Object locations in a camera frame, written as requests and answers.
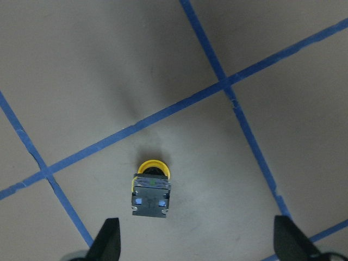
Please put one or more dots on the yellow push button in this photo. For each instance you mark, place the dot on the yellow push button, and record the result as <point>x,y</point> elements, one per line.
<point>151,189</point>

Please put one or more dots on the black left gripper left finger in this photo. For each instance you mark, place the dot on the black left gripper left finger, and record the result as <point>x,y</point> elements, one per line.
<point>107,244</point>

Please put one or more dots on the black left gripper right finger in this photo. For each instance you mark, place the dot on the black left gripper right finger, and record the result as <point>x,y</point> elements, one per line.
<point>290,243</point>

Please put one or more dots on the brown paper table mat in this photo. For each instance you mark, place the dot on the brown paper table mat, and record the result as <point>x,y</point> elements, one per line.
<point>244,101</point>

